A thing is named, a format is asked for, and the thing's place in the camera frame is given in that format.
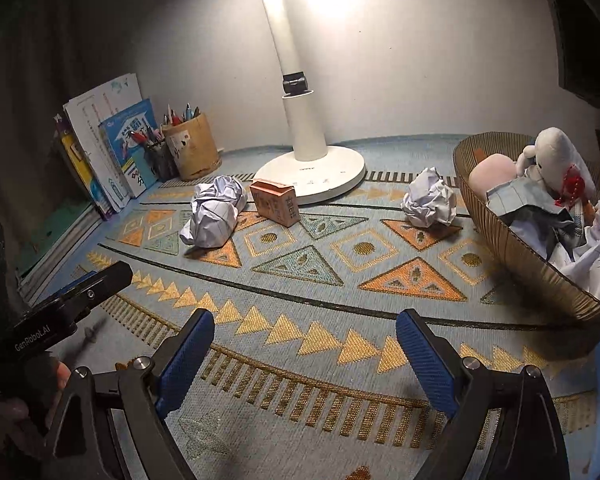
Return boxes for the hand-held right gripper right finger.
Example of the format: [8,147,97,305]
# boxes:
[395,308,571,480]

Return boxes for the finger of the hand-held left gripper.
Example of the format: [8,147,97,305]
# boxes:
[32,269,101,307]
[55,261,133,321]

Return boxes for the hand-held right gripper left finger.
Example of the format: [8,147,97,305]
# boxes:
[40,308,216,480]

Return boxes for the brown ribbed glass bowl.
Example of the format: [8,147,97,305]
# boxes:
[452,131,600,333]

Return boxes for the white plush toy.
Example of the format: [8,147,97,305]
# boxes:
[516,127,599,207]

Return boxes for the person's left hand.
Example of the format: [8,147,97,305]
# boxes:
[0,357,74,461]

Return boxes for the green flat book stack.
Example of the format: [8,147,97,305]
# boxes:
[15,195,102,292]

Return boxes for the yellow dark upright books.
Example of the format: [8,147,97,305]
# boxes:
[50,115,112,222]

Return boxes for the black pen cup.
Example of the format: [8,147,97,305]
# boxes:
[142,140,181,184]

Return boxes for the blue cover workbook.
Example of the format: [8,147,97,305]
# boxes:
[98,99,161,199]

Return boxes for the blue patterned woven mat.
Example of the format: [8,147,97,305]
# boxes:
[30,132,600,480]

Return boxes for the bunch of red pens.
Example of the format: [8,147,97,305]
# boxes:
[129,127,164,150]

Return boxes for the wooden pen holder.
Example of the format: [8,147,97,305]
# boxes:
[161,112,222,181]

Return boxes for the stack of books and papers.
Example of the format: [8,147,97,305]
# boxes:
[62,72,147,211]

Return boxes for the small orange carton box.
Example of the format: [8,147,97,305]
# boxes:
[250,179,301,228]

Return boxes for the crumpled lined blue-grey paper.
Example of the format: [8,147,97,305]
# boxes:
[485,178,582,262]

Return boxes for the pink round plush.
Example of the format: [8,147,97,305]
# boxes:
[469,155,519,206]

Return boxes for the white desk lamp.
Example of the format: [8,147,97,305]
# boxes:
[249,0,367,206]

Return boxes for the black monitor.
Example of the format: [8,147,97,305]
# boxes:
[535,0,600,117]

